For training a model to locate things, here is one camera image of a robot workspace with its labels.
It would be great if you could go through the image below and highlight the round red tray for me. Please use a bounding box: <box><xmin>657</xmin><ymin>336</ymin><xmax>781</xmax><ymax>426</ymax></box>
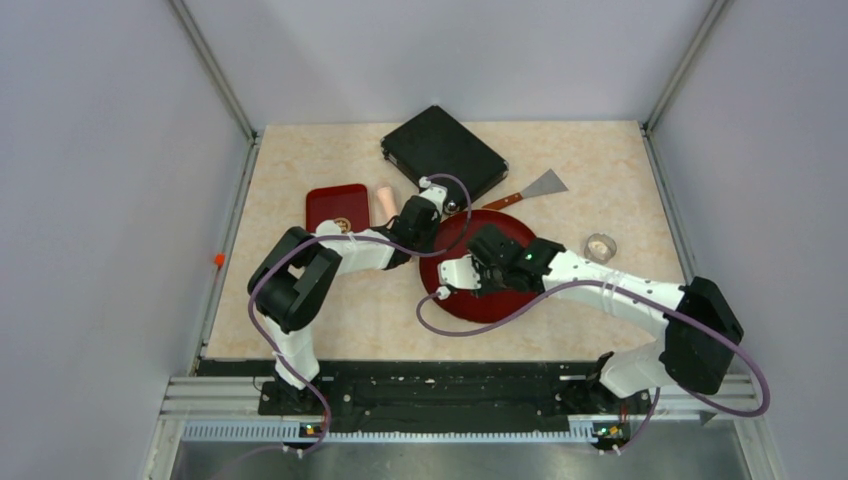
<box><xmin>419</xmin><ymin>209</ymin><xmax>538</xmax><ymax>324</ymax></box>

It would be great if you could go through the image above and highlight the clear glass cup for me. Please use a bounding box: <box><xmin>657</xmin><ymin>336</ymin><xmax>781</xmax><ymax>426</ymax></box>
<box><xmin>583</xmin><ymin>233</ymin><xmax>618</xmax><ymax>265</ymax></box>

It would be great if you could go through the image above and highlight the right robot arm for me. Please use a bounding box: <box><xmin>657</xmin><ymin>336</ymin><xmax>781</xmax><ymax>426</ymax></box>
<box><xmin>440</xmin><ymin>225</ymin><xmax>744</xmax><ymax>412</ymax></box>

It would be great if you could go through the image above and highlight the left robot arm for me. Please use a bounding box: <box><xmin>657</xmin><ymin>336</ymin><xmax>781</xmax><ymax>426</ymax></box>
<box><xmin>247</xmin><ymin>191</ymin><xmax>443</xmax><ymax>414</ymax></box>

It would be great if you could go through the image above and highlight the pink plastic cylinder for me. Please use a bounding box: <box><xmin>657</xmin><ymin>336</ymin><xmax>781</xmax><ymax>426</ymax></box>
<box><xmin>375</xmin><ymin>185</ymin><xmax>399</xmax><ymax>221</ymax></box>

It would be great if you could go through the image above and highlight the red rectangular tray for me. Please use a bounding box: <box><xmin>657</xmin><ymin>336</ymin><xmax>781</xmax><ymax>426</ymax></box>
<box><xmin>305</xmin><ymin>183</ymin><xmax>371</xmax><ymax>233</ymax></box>

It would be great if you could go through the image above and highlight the black case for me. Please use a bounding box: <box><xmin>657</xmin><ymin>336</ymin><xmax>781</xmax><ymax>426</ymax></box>
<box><xmin>380</xmin><ymin>105</ymin><xmax>509</xmax><ymax>214</ymax></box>

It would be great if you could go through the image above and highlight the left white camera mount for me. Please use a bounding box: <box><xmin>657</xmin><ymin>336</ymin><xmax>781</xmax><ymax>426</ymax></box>
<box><xmin>418</xmin><ymin>177</ymin><xmax>448</xmax><ymax>214</ymax></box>

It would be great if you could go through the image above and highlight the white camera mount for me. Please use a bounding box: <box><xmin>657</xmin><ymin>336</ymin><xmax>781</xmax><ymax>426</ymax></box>
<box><xmin>437</xmin><ymin>254</ymin><xmax>481</xmax><ymax>291</ymax></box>
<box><xmin>418</xmin><ymin>177</ymin><xmax>448</xmax><ymax>214</ymax></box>

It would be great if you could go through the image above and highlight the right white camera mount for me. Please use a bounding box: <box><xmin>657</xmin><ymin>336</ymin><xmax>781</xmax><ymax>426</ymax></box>
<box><xmin>437</xmin><ymin>254</ymin><xmax>481</xmax><ymax>291</ymax></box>

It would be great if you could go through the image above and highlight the metal scraper wooden handle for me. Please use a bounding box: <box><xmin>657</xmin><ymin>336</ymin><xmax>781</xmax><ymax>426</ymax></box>
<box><xmin>483</xmin><ymin>169</ymin><xmax>569</xmax><ymax>211</ymax></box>

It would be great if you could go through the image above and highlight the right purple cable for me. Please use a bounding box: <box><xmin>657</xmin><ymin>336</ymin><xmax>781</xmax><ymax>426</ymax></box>
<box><xmin>415</xmin><ymin>278</ymin><xmax>772</xmax><ymax>455</ymax></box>

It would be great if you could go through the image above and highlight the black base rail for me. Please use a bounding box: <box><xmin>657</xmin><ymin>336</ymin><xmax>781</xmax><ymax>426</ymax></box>
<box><xmin>197</xmin><ymin>360</ymin><xmax>663</xmax><ymax>436</ymax></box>

